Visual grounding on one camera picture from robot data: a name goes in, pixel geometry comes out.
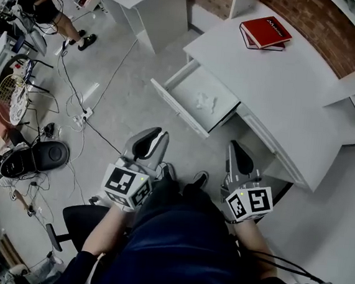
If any person's dark clothed body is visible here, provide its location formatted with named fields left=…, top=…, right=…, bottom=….
left=60, top=165, right=305, bottom=284

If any bright red book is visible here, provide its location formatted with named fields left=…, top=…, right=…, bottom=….
left=237, top=12, right=295, bottom=52

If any patterned white round cushion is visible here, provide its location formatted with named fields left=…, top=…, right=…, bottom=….
left=7, top=85, right=31, bottom=126

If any person's left forearm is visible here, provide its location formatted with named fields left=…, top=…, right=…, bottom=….
left=80, top=202, right=135, bottom=260

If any white shelf hutch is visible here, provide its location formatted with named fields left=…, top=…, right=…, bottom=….
left=218, top=0, right=355, bottom=147

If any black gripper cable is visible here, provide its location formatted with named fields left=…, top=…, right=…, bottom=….
left=229, top=234, right=330, bottom=284

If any person's right black shoe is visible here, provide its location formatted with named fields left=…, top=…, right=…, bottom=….
left=191, top=169, right=210, bottom=189

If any white desk drawer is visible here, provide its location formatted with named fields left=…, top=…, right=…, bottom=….
left=145, top=56, right=246, bottom=142

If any black office chair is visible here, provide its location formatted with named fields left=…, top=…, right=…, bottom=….
left=43, top=199, right=129, bottom=259

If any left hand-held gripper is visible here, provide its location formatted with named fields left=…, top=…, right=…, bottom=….
left=99, top=122, right=171, bottom=216

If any long white floor cable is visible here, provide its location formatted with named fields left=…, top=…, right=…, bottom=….
left=90, top=35, right=139, bottom=115

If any person's right forearm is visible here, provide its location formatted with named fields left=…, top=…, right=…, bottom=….
left=229, top=218, right=283, bottom=283

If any grey chair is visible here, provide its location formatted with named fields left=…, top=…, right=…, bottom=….
left=9, top=17, right=51, bottom=57

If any dark red book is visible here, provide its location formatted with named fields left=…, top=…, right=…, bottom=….
left=241, top=30, right=288, bottom=53

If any long black floor cable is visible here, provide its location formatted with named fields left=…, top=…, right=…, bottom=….
left=51, top=40, right=134, bottom=156

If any black round case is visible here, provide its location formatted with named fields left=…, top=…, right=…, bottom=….
left=0, top=135, right=71, bottom=185

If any yellow badminton racket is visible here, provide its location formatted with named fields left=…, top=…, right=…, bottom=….
left=0, top=72, right=29, bottom=126

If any person's black shoe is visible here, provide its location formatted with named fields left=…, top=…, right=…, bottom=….
left=191, top=169, right=210, bottom=189
left=160, top=162, right=178, bottom=183

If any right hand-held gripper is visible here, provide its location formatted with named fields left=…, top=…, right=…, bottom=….
left=218, top=139, right=280, bottom=227

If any person's left black shoe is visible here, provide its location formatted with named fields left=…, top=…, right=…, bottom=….
left=160, top=162, right=178, bottom=183

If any large white desk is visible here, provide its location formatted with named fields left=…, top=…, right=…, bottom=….
left=170, top=6, right=355, bottom=196

